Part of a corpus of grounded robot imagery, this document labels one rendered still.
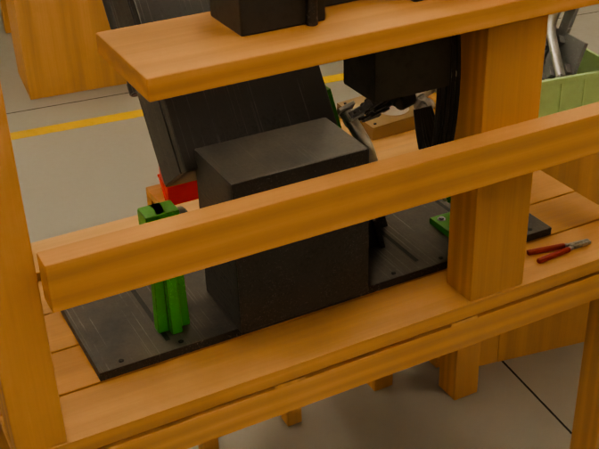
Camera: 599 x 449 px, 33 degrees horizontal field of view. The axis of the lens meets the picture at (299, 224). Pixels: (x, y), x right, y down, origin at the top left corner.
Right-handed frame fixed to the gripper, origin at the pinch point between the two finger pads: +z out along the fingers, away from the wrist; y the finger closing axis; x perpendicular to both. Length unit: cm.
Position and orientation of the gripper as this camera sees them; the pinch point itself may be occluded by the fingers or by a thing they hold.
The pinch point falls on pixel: (353, 117)
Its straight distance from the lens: 224.2
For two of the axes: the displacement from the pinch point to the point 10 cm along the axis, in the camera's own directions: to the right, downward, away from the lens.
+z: -8.5, 4.6, -2.4
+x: 5.0, 8.5, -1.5
